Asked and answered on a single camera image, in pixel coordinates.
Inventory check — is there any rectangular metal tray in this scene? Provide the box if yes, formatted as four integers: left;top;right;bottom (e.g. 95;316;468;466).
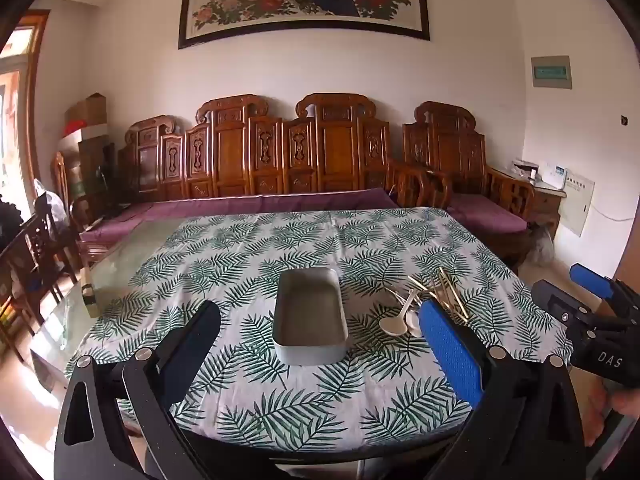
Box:
272;267;349;363

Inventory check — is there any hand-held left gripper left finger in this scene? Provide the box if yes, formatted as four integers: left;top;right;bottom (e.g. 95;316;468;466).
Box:
54;300;222;480

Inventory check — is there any brown cardboard box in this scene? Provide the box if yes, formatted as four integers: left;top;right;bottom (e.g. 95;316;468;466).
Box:
64;92;108;130

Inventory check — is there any person's right hand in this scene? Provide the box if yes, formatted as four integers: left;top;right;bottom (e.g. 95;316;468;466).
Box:
582;385;640;448

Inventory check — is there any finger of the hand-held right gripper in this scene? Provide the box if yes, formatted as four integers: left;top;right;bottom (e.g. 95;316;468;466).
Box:
531;280;601;332
570;262;626;302

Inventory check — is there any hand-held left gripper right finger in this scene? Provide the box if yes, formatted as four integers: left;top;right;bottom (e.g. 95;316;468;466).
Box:
419;300;586;480

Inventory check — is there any long carved wooden sofa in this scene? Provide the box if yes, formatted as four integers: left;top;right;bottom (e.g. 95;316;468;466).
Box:
70;92;406;266

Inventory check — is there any white blue box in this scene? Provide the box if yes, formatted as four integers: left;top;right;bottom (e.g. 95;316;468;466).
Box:
542;162;569;192

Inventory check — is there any dark wooden chair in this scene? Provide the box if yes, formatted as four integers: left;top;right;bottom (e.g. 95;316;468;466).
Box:
0;204;77;346

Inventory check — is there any leaf print tablecloth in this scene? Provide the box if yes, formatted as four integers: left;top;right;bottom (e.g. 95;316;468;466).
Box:
65;207;573;453

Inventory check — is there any clear plastic bag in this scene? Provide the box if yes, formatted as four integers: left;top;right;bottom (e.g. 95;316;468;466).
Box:
32;179;67;228

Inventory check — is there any wooden door frame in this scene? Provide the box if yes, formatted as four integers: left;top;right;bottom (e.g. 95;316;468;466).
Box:
0;10;52;216

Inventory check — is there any white plastic spoon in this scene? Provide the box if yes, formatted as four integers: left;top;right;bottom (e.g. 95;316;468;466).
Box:
379;291;418;336
402;305;424;338

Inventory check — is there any carved wooden armchair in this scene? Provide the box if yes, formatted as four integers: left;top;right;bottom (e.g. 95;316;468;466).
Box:
387;101;536;267

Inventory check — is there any grey plastic bag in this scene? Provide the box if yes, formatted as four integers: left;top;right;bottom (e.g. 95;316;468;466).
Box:
529;225;555;264

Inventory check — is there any grey wall electric box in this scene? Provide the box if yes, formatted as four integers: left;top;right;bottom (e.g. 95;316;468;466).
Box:
531;55;572;90

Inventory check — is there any white leaning panel board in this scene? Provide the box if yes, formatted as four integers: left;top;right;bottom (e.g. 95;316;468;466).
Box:
556;170;596;237

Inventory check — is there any short purple seat cushion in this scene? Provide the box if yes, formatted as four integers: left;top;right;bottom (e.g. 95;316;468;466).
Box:
447;192;529;234

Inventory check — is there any wooden side table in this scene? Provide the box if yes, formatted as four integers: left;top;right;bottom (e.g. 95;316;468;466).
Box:
525;180;567;242

